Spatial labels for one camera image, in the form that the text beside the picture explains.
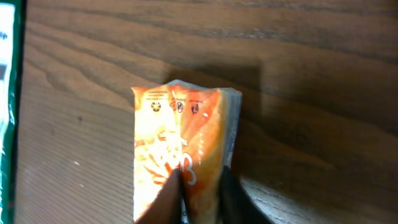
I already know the green snack bag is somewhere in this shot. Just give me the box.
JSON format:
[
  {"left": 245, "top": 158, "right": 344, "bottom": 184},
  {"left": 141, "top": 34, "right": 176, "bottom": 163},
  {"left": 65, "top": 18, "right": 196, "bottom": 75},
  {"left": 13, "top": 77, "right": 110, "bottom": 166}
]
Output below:
[{"left": 1, "top": 0, "right": 22, "bottom": 224}]

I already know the orange snack box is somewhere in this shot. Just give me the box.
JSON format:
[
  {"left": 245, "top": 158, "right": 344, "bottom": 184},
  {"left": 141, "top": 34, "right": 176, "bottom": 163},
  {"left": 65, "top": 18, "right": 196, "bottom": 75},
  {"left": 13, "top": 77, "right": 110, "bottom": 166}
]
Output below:
[{"left": 132, "top": 80, "right": 242, "bottom": 223}]

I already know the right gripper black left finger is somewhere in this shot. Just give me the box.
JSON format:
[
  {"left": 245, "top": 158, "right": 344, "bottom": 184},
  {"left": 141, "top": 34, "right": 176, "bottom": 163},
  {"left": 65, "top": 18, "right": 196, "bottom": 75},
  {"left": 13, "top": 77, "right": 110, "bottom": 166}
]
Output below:
[{"left": 136, "top": 169, "right": 183, "bottom": 224}]

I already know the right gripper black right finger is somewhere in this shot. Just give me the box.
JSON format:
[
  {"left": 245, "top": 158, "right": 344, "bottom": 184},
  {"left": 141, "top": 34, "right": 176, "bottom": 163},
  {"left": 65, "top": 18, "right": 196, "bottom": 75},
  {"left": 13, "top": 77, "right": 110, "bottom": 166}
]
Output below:
[{"left": 219, "top": 166, "right": 272, "bottom": 224}]

